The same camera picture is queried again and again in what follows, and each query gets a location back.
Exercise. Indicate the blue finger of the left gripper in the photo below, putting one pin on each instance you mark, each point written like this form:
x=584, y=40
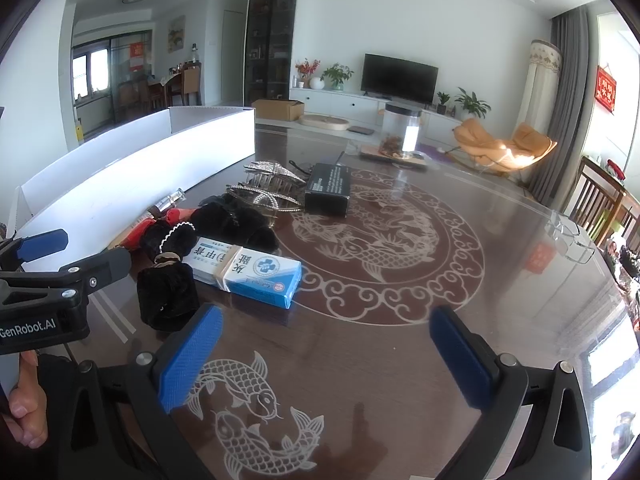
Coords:
x=17, y=250
x=95, y=272

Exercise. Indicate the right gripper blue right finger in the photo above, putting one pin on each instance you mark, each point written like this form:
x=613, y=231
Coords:
x=494, y=385

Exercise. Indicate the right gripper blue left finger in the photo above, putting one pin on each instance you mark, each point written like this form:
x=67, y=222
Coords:
x=156, y=383

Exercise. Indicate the red snack packet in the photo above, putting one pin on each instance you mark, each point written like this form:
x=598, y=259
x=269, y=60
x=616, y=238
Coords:
x=130, y=237

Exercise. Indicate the black velvet scrunchie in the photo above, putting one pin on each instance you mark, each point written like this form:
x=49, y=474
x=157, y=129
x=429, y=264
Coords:
x=166, y=290

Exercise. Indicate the black feather hair clip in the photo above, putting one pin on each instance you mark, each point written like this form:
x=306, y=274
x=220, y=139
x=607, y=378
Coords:
x=226, y=219

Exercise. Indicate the blue white toothpaste box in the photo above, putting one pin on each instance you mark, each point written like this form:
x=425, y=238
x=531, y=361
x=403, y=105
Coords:
x=245, y=272

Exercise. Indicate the gold pearl claw clip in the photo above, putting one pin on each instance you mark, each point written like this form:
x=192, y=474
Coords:
x=267, y=202

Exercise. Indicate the rhinestone bow hair clip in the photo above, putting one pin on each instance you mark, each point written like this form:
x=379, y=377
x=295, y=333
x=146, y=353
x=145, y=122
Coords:
x=264, y=174

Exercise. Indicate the black odor bar box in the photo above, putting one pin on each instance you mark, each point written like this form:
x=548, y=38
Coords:
x=327, y=190

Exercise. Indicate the person's left hand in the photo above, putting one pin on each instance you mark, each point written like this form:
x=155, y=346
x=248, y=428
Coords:
x=27, y=420

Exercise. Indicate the white storage box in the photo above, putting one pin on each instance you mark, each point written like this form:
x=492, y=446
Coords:
x=97, y=190

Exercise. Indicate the clear glasses at table edge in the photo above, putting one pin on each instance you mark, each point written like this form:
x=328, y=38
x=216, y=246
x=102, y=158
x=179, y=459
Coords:
x=570, y=240

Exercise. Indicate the wooden dining chair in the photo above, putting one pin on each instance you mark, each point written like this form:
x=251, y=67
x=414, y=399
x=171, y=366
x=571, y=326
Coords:
x=602, y=206

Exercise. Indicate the cardboard box on floor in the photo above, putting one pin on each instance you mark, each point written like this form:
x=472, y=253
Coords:
x=283, y=110

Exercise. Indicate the orange lounge chair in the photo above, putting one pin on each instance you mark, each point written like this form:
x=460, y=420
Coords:
x=525, y=147

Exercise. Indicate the wooden tray under jar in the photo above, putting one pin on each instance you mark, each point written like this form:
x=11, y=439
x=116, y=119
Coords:
x=403, y=159

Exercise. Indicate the white tv cabinet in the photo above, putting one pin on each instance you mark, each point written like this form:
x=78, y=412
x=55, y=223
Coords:
x=369, y=112

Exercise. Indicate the black television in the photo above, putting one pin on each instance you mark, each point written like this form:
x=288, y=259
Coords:
x=398, y=78

